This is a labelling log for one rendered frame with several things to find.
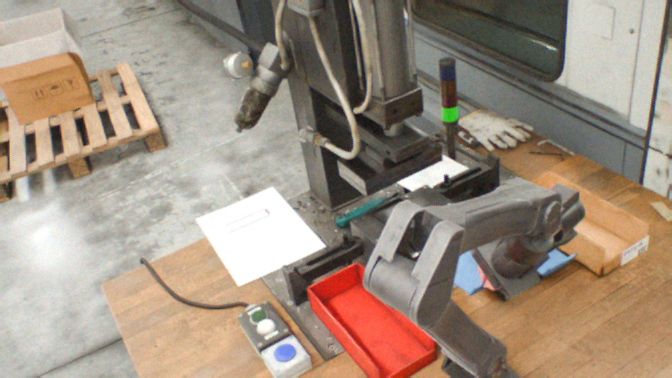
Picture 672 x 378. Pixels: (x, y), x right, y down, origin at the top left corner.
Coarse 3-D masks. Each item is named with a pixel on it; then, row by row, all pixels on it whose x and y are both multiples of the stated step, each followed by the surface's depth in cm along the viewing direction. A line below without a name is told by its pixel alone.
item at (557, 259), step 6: (552, 252) 126; (558, 252) 125; (576, 252) 121; (552, 258) 124; (558, 258) 124; (564, 258) 124; (570, 258) 121; (546, 264) 123; (552, 264) 123; (558, 264) 119; (564, 264) 123; (540, 270) 122; (546, 270) 120; (552, 270) 121
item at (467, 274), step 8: (464, 256) 119; (464, 264) 117; (472, 264) 117; (456, 272) 115; (464, 272) 115; (472, 272) 115; (456, 280) 114; (464, 280) 114; (472, 280) 113; (480, 280) 113; (464, 288) 112; (472, 288) 112; (480, 288) 111
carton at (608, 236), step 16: (544, 176) 139; (560, 176) 138; (592, 208) 133; (608, 208) 129; (592, 224) 134; (608, 224) 131; (624, 224) 127; (640, 224) 123; (576, 240) 123; (592, 240) 120; (608, 240) 129; (624, 240) 128; (640, 240) 123; (576, 256) 125; (592, 256) 121; (608, 256) 125; (624, 256) 122; (608, 272) 122
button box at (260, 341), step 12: (156, 276) 140; (168, 288) 136; (180, 300) 133; (252, 312) 123; (276, 312) 123; (240, 324) 123; (252, 324) 121; (276, 324) 120; (252, 336) 118; (264, 336) 118; (276, 336) 117; (288, 336) 118; (264, 348) 116
